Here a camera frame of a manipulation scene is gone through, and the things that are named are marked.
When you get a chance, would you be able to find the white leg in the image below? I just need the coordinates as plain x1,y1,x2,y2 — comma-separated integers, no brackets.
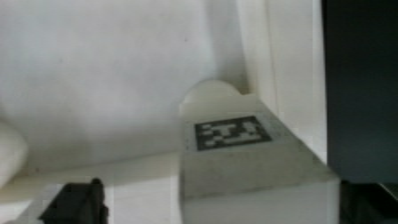
179,80,339,224

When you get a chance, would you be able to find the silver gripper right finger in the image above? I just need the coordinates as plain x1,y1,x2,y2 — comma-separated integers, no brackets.
339,181,398,224

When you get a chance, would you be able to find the white square tabletop part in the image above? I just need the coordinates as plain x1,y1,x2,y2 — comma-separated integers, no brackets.
0,0,327,223

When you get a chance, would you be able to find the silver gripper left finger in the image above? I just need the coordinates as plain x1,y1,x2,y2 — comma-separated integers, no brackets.
39,178,108,224

